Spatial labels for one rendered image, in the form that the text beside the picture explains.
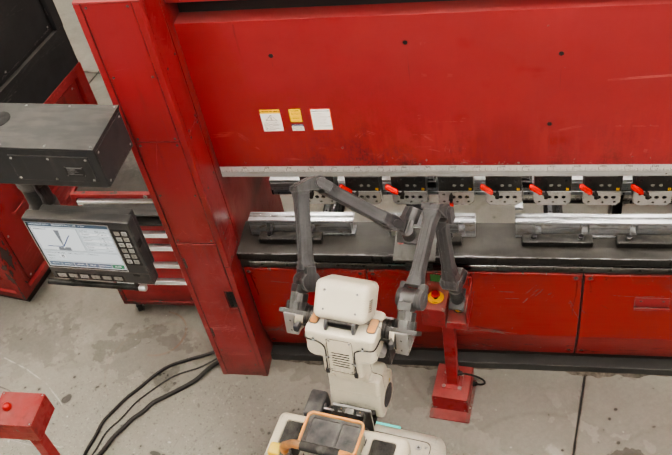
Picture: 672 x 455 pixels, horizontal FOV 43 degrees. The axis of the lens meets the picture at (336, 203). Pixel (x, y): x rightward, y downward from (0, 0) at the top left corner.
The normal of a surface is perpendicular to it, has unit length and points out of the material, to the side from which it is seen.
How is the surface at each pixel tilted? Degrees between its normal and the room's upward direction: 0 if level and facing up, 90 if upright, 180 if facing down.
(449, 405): 90
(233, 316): 90
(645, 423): 0
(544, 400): 0
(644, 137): 90
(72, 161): 90
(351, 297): 48
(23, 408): 0
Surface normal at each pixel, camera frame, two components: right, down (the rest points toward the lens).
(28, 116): -0.14, -0.70
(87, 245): -0.19, 0.71
